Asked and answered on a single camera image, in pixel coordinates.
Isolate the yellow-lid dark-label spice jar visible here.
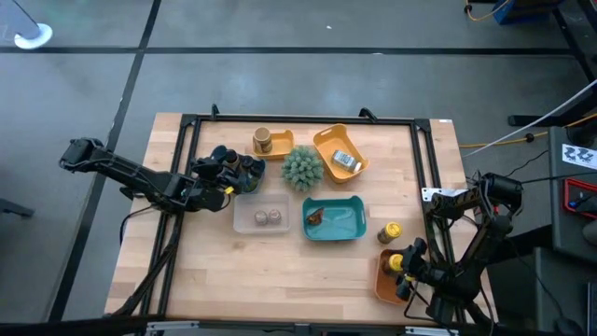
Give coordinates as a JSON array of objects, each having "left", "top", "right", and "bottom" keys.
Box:
[{"left": 382, "top": 253, "right": 405, "bottom": 276}]

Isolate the large tan-lid spice jar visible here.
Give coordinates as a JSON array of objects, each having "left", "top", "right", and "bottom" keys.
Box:
[{"left": 252, "top": 126, "right": 274, "bottom": 155}]

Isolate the red-framed black device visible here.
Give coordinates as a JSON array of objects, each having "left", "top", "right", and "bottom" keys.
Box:
[{"left": 561, "top": 176, "right": 597, "bottom": 220}]

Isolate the small yellow plastic bin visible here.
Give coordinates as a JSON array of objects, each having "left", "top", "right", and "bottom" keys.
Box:
[{"left": 253, "top": 129, "right": 296, "bottom": 161}]

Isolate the dark blue plastic bin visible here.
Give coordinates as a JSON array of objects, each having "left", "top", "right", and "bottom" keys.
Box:
[{"left": 212, "top": 145, "right": 268, "bottom": 195}]

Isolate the black desk leg frame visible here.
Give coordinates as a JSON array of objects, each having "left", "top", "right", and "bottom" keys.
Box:
[{"left": 507, "top": 0, "right": 597, "bottom": 128}]

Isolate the green succulent plant in pot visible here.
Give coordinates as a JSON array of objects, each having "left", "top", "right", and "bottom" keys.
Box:
[{"left": 280, "top": 145, "right": 326, "bottom": 192}]

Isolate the large yellow plastic bin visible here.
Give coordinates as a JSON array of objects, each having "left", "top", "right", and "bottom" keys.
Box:
[{"left": 312, "top": 122, "right": 371, "bottom": 185}]

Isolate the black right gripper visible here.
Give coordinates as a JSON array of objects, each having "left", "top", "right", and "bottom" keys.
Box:
[{"left": 394, "top": 236, "right": 450, "bottom": 302}]

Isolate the teal plastic bin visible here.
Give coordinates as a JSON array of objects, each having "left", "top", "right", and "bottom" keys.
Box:
[{"left": 301, "top": 195, "right": 368, "bottom": 243}]

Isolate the clear plastic bin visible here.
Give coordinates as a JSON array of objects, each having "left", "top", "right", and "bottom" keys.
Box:
[{"left": 231, "top": 192, "right": 293, "bottom": 235}]

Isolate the black aluminium table frame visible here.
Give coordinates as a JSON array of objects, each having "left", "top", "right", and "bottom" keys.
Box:
[{"left": 104, "top": 103, "right": 498, "bottom": 328}]

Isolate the white cable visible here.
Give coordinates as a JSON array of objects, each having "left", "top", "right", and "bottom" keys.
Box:
[{"left": 463, "top": 77, "right": 597, "bottom": 159}]

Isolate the grey floor object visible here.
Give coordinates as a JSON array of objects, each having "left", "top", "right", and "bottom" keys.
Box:
[{"left": 0, "top": 197, "right": 36, "bottom": 219}]

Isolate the black camera-side beam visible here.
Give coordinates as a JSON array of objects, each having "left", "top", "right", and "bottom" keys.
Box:
[{"left": 0, "top": 315, "right": 597, "bottom": 336}]

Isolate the silver-lid labelled spice jar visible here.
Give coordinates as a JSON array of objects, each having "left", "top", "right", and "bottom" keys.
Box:
[{"left": 330, "top": 149, "right": 363, "bottom": 174}]

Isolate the yellow floor cable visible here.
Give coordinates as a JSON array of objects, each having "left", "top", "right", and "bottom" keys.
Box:
[{"left": 459, "top": 113, "right": 597, "bottom": 149}]

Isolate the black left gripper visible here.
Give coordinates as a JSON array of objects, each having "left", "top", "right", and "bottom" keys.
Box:
[{"left": 179, "top": 145, "right": 257, "bottom": 214}]

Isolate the white round stand base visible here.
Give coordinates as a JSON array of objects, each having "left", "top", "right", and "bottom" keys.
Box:
[{"left": 12, "top": 21, "right": 54, "bottom": 50}]

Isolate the black stand pole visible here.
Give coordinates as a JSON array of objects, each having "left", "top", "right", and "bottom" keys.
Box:
[{"left": 2, "top": 0, "right": 41, "bottom": 35}]

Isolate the white marker sticker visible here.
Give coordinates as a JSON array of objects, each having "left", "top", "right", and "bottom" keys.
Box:
[{"left": 562, "top": 143, "right": 597, "bottom": 170}]

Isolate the yellow looped cable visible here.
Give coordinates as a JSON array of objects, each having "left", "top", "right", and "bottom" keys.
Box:
[{"left": 464, "top": 0, "right": 512, "bottom": 22}]

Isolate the orange plastic bin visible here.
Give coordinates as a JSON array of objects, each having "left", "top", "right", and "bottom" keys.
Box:
[{"left": 373, "top": 248, "right": 416, "bottom": 307}]

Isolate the silver aluminium bracket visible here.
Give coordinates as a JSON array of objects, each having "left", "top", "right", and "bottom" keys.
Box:
[
  {"left": 146, "top": 320, "right": 201, "bottom": 335},
  {"left": 404, "top": 326, "right": 461, "bottom": 336}
]

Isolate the blue box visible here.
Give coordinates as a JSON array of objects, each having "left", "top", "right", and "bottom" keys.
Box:
[{"left": 493, "top": 0, "right": 563, "bottom": 25}]

